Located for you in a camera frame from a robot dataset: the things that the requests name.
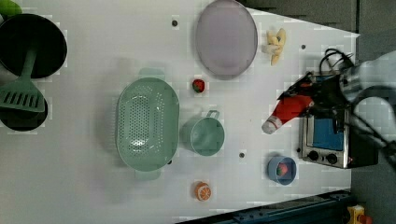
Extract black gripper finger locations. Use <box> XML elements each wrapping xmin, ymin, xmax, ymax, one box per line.
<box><xmin>278</xmin><ymin>73</ymin><xmax>313</xmax><ymax>100</ymax></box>

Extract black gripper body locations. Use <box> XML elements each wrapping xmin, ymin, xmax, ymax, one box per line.
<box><xmin>307</xmin><ymin>74</ymin><xmax>348</xmax><ymax>119</ymax></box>

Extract red ketchup bottle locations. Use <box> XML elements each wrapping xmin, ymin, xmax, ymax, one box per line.
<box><xmin>262</xmin><ymin>95</ymin><xmax>314</xmax><ymax>134</ymax></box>

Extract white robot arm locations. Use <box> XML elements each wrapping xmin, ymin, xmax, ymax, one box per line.
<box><xmin>262</xmin><ymin>49</ymin><xmax>395</xmax><ymax>169</ymax></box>

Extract black toaster oven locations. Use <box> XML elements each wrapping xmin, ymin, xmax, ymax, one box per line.
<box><xmin>299</xmin><ymin>102</ymin><xmax>380</xmax><ymax>169</ymax></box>

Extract yellow peeled banana toy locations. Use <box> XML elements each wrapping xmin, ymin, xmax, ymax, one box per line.
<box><xmin>262</xmin><ymin>28</ymin><xmax>286</xmax><ymax>66</ymax></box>

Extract red strawberry in bowl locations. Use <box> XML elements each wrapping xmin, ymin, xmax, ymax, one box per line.
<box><xmin>276</xmin><ymin>162</ymin><xmax>289</xmax><ymax>176</ymax></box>

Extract blue bowl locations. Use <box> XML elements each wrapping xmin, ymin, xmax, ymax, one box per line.
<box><xmin>267</xmin><ymin>156</ymin><xmax>297</xmax><ymax>186</ymax></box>

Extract purple oval plate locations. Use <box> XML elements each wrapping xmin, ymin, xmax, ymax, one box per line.
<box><xmin>195</xmin><ymin>0</ymin><xmax>258</xmax><ymax>76</ymax></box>

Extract small red strawberry toy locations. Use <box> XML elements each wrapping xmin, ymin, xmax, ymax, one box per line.
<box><xmin>191</xmin><ymin>79</ymin><xmax>205</xmax><ymax>93</ymax></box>

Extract orange slice toy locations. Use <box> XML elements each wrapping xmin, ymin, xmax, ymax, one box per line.
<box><xmin>194</xmin><ymin>182</ymin><xmax>212</xmax><ymax>202</ymax></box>

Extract green oval colander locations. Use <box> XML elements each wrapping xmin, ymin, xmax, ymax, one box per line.
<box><xmin>116</xmin><ymin>68</ymin><xmax>179</xmax><ymax>180</ymax></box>

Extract green slotted spatula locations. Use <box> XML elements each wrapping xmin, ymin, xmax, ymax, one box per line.
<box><xmin>0</xmin><ymin>47</ymin><xmax>45</xmax><ymax>113</ymax></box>

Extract black small pan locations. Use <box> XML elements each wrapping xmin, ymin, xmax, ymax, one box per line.
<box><xmin>0</xmin><ymin>103</ymin><xmax>49</xmax><ymax>132</ymax></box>

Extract black round pan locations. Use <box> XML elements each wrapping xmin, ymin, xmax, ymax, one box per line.
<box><xmin>0</xmin><ymin>14</ymin><xmax>67</xmax><ymax>78</ymax></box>

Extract green object at corner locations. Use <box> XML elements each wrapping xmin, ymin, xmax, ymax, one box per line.
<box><xmin>0</xmin><ymin>0</ymin><xmax>22</xmax><ymax>18</ymax></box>

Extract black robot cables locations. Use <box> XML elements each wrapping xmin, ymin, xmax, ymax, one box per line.
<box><xmin>318</xmin><ymin>48</ymin><xmax>356</xmax><ymax>77</ymax></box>

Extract dark blue metal frame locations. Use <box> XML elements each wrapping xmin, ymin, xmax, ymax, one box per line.
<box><xmin>178</xmin><ymin>190</ymin><xmax>357</xmax><ymax>224</ymax></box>

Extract green cup with handle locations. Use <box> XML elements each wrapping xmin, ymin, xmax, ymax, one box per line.
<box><xmin>180</xmin><ymin>110</ymin><xmax>225</xmax><ymax>157</ymax></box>

